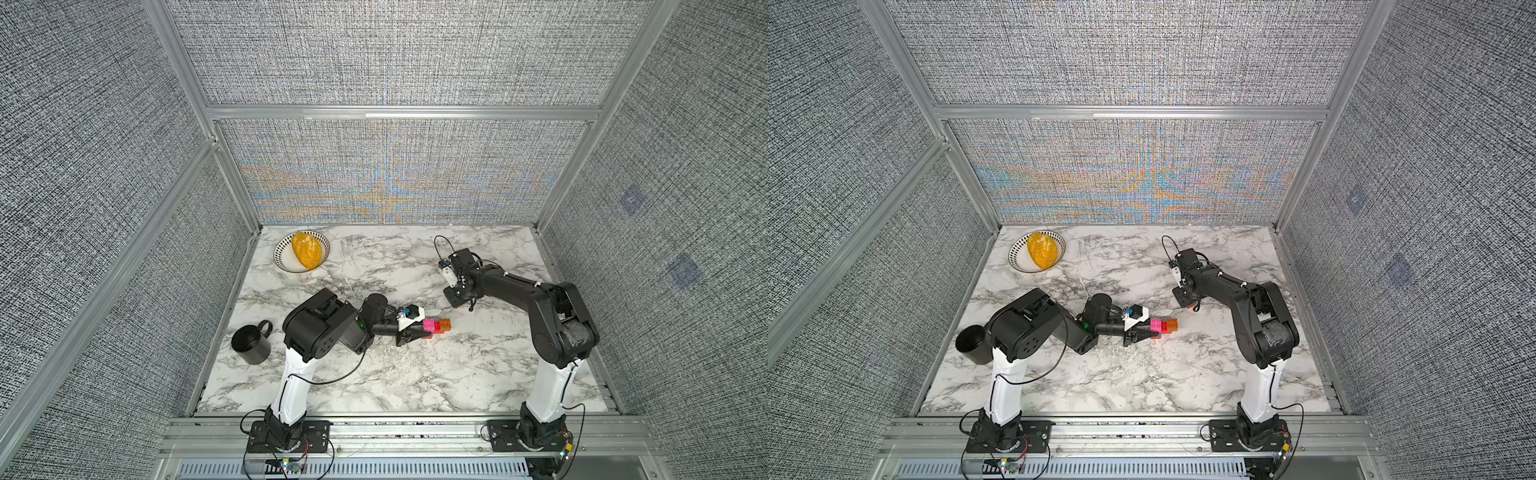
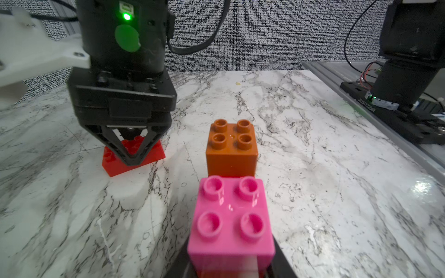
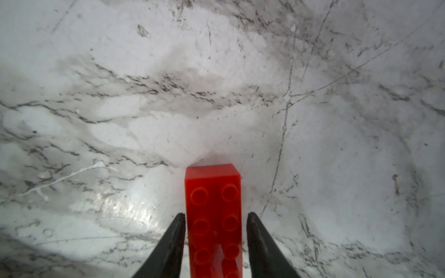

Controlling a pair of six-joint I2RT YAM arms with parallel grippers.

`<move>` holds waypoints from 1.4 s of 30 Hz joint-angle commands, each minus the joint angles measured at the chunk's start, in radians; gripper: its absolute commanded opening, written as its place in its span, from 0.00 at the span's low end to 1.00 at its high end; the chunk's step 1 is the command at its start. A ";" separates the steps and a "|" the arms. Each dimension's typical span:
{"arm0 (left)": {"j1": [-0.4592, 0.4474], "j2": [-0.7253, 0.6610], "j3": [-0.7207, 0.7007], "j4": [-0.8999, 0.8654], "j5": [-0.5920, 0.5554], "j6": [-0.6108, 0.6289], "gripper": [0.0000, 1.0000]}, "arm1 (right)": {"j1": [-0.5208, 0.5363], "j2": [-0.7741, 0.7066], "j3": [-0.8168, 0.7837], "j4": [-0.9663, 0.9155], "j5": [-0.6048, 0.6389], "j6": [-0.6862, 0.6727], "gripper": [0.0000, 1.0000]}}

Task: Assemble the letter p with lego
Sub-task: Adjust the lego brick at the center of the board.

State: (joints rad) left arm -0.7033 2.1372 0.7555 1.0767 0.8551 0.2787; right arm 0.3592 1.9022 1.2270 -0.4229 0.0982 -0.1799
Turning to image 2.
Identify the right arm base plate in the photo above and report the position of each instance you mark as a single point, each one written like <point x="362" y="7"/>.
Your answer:
<point x="418" y="127"/>

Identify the pink small lego brick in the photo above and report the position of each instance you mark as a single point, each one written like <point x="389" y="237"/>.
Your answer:
<point x="231" y="228"/>

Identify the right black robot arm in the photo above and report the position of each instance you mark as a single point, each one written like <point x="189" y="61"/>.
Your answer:
<point x="125" y="40"/>

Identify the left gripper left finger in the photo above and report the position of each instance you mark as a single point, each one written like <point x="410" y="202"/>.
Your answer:
<point x="181" y="267"/>

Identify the orange small lego brick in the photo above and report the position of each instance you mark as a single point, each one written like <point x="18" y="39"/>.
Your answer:
<point x="231" y="149"/>

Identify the aluminium front rail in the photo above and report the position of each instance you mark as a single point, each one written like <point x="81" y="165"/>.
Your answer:
<point x="430" y="156"/>

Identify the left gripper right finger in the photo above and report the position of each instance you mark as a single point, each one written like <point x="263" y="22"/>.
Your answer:
<point x="279" y="267"/>

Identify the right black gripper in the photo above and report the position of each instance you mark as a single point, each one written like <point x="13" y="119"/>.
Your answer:
<point x="118" y="103"/>

